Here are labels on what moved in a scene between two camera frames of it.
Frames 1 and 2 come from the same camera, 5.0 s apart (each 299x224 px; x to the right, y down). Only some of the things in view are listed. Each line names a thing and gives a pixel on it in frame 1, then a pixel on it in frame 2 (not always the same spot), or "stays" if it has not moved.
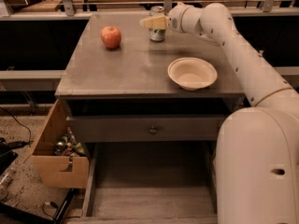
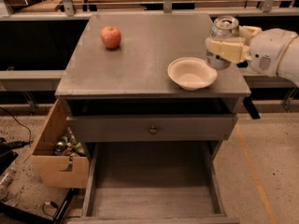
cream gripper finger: [155, 22] → [227, 50]
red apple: [111, 35] stays
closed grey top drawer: [147, 128] stays
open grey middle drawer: [149, 182] stays
